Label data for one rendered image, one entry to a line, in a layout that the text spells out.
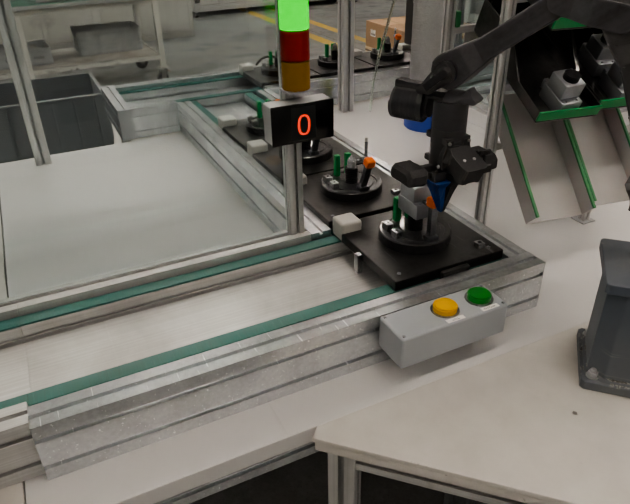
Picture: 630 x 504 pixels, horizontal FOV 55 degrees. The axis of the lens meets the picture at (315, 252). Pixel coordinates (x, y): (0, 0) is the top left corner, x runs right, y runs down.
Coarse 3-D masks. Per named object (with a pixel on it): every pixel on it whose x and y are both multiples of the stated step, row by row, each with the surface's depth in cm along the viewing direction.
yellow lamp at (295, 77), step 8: (288, 64) 102; (296, 64) 101; (304, 64) 102; (288, 72) 102; (296, 72) 102; (304, 72) 103; (288, 80) 103; (296, 80) 103; (304, 80) 103; (288, 88) 104; (296, 88) 103; (304, 88) 104
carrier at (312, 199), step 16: (336, 160) 138; (352, 160) 134; (304, 176) 140; (320, 176) 145; (336, 176) 140; (352, 176) 135; (384, 176) 144; (304, 192) 137; (320, 192) 137; (336, 192) 132; (352, 192) 132; (368, 192) 132; (384, 192) 136; (400, 192) 136; (320, 208) 130; (336, 208) 130; (352, 208) 130; (368, 208) 130; (384, 208) 130
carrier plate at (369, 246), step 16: (368, 224) 123; (464, 224) 122; (352, 240) 118; (368, 240) 118; (464, 240) 117; (368, 256) 112; (384, 256) 112; (400, 256) 112; (416, 256) 112; (432, 256) 112; (448, 256) 112; (464, 256) 112; (480, 256) 112; (496, 256) 114; (384, 272) 108; (400, 272) 107; (416, 272) 107; (432, 272) 108; (400, 288) 106
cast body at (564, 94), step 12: (564, 72) 108; (576, 72) 108; (552, 84) 110; (564, 84) 107; (576, 84) 107; (540, 96) 113; (552, 96) 110; (564, 96) 108; (576, 96) 110; (552, 108) 111; (564, 108) 109
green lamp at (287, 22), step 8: (280, 0) 97; (288, 0) 96; (296, 0) 96; (304, 0) 97; (280, 8) 98; (288, 8) 97; (296, 8) 97; (304, 8) 98; (280, 16) 99; (288, 16) 98; (296, 16) 98; (304, 16) 98; (280, 24) 99; (288, 24) 98; (296, 24) 98; (304, 24) 99
